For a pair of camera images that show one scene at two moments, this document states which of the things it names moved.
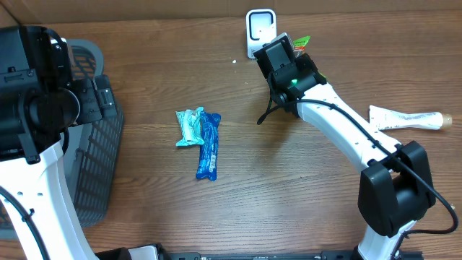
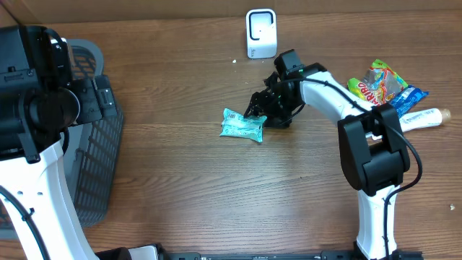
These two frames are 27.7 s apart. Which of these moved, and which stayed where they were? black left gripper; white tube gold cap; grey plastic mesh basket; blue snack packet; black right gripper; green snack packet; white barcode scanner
Moved: black right gripper; green snack packet; blue snack packet
Stayed: white tube gold cap; black left gripper; grey plastic mesh basket; white barcode scanner
